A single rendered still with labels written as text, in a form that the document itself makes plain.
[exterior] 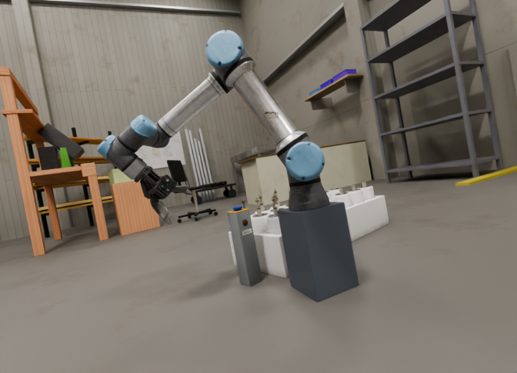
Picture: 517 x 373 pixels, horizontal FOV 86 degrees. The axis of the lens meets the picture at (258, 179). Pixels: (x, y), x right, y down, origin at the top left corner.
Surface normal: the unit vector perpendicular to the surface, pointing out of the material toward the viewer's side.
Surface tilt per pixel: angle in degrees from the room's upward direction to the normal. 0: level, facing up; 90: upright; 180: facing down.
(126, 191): 90
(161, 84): 90
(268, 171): 90
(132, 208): 90
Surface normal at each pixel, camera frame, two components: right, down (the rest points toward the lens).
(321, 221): 0.39, -0.05
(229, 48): -0.16, -0.07
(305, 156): -0.01, 0.14
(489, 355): -0.18, -0.98
